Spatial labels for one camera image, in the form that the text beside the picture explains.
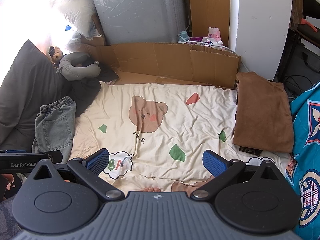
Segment white quilt bundle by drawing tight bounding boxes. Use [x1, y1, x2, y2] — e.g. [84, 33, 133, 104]
[53, 0, 97, 40]

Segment light blue denim pants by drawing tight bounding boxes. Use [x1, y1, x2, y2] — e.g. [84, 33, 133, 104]
[31, 96, 76, 164]

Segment pink white bottle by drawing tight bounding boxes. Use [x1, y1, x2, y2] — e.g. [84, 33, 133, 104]
[207, 27, 223, 45]

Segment tall cardboard piece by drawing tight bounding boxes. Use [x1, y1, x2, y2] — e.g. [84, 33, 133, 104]
[189, 0, 230, 46]

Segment brown cardboard sheet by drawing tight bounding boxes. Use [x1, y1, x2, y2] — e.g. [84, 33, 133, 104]
[80, 43, 241, 88]

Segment dark grey pillow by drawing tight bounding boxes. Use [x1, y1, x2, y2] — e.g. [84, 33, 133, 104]
[1, 40, 72, 152]

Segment grey neck pillow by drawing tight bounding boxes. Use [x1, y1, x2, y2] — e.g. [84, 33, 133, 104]
[57, 52, 101, 81]

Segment teal patterned blanket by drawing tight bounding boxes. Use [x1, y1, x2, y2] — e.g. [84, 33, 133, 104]
[286, 83, 320, 239]

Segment small plush toy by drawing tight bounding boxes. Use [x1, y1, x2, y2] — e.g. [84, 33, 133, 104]
[48, 46, 63, 65]

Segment black garment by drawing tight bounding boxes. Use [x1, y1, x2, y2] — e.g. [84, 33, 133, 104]
[68, 64, 119, 118]

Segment cream cartoon bear bedsheet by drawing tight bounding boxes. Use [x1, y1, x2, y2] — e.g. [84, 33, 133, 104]
[71, 83, 290, 192]

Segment folded brown garment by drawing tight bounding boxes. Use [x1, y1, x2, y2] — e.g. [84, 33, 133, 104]
[233, 72, 294, 153]

